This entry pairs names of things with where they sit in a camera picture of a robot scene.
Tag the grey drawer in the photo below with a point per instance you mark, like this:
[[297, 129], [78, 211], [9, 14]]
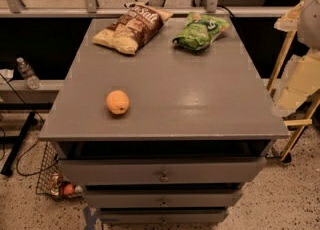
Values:
[[161, 216], [158, 172], [162, 198]]

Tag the top grey drawer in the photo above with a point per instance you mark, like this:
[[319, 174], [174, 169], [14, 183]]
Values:
[[158, 172]]

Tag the grey drawer cabinet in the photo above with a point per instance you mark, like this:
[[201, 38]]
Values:
[[183, 105]]

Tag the green chip bag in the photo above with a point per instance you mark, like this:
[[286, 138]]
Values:
[[200, 31]]

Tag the yellow wooden frame stand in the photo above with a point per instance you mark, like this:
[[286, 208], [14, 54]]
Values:
[[299, 124]]

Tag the brown sea salt chip bag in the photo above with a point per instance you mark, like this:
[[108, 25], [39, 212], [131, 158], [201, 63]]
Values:
[[133, 30]]

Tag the orange fruit in basket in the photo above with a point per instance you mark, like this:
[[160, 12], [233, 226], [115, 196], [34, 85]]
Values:
[[68, 189]]

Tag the bottom grey drawer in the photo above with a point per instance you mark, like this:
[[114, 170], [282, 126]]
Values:
[[161, 216]]

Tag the middle grey drawer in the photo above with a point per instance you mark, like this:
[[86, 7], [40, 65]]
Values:
[[162, 198]]

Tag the black metal floor bar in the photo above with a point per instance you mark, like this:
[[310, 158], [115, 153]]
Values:
[[17, 142]]

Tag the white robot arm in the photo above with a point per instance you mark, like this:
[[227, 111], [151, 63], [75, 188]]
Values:
[[304, 18]]

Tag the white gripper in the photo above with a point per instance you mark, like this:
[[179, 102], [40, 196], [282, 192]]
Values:
[[310, 24]]

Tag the orange fruit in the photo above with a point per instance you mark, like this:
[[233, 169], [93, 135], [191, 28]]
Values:
[[117, 102], [68, 189]]

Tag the wire mesh basket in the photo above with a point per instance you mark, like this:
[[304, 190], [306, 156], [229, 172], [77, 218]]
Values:
[[50, 180]]

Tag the clear plastic water bottle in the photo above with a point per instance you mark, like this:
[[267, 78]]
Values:
[[28, 74]]

